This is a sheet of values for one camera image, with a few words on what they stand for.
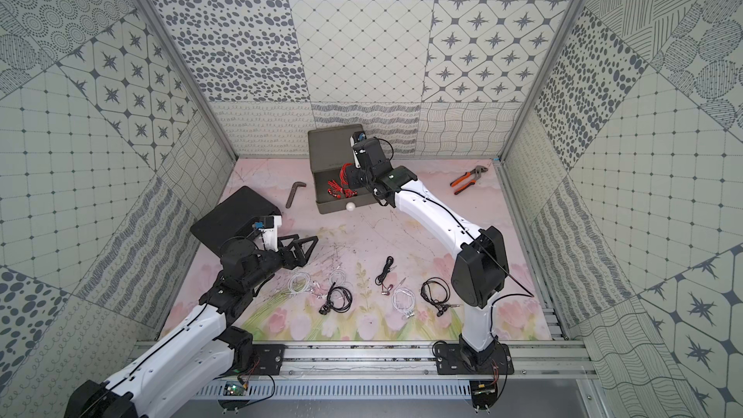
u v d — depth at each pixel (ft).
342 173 2.68
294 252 2.33
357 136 2.35
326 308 2.68
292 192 3.62
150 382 1.44
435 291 2.84
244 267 2.01
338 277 2.89
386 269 2.96
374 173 2.05
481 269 1.53
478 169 3.80
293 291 2.81
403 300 2.74
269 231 2.32
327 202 2.76
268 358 2.44
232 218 3.14
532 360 2.54
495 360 2.40
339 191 2.97
